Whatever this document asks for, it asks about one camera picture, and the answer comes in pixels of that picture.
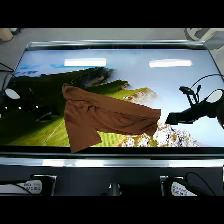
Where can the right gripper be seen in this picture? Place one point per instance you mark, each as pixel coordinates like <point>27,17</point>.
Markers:
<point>181,117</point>

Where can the brown T-shirt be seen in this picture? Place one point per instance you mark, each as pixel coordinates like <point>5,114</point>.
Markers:
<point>100,113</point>

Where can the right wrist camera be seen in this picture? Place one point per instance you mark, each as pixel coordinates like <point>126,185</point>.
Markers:
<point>185,89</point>

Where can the silver frame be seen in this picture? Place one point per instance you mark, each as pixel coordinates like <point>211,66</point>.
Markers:
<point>100,162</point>

